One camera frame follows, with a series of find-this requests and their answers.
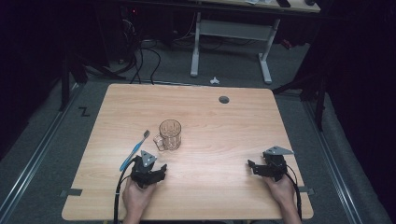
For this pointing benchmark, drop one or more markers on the desk with white legs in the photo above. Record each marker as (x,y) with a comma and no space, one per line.
(233,29)

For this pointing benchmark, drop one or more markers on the grey round table grommet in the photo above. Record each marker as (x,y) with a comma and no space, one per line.
(223,100)

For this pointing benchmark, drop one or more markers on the white paper scrap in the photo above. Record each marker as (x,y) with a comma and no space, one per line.
(214,81)

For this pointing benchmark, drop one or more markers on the grey tape strip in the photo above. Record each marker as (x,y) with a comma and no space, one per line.
(307,190)
(72,192)

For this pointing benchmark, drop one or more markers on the black device on desk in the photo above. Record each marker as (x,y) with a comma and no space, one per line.
(283,2)

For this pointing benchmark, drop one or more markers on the clear glass mug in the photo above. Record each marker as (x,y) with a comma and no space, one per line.
(169,135)

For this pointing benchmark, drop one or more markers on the person's left hand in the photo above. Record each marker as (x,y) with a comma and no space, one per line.
(135,196)

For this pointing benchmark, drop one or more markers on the black metal stand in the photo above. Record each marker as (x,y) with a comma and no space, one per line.
(314,90)
(66,81)

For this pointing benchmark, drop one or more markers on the person's right hand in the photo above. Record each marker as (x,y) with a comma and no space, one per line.
(282,190)

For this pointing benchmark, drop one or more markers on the metal floor rail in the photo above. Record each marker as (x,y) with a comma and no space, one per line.
(334,161)
(34,161)

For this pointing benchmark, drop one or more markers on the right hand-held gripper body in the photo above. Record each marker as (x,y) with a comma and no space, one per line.
(275,165)

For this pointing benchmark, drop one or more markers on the blue toothbrush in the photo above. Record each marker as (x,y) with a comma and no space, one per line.
(134,151)

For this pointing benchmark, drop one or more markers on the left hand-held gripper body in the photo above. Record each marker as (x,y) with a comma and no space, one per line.
(142,173)

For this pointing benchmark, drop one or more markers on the dark computer tower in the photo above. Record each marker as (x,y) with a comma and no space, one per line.
(130,31)

